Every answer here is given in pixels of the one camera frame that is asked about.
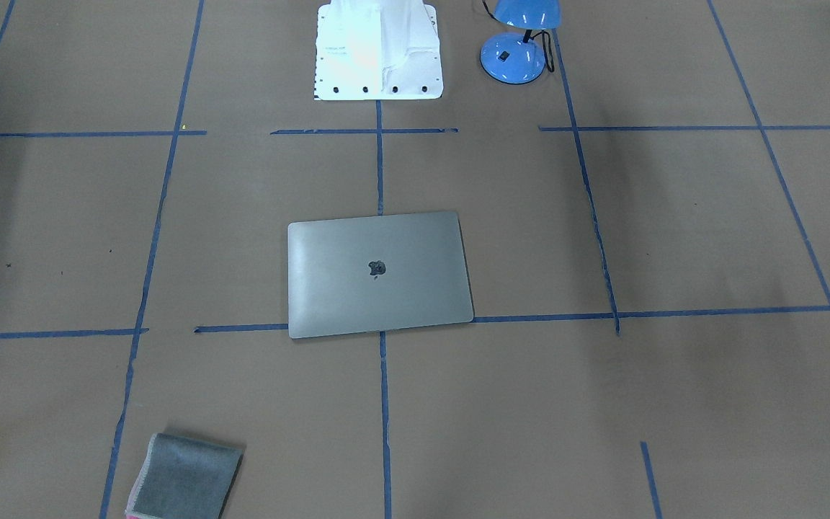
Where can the grey laptop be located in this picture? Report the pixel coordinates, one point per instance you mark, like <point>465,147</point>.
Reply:
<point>376,274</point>

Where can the blue desk lamp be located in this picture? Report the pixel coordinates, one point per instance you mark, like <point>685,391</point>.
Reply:
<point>521,57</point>

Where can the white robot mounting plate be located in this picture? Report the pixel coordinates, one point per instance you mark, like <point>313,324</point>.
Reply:
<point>377,50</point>

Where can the folded grey cloth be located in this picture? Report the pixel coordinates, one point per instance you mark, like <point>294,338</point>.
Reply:
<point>182,477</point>

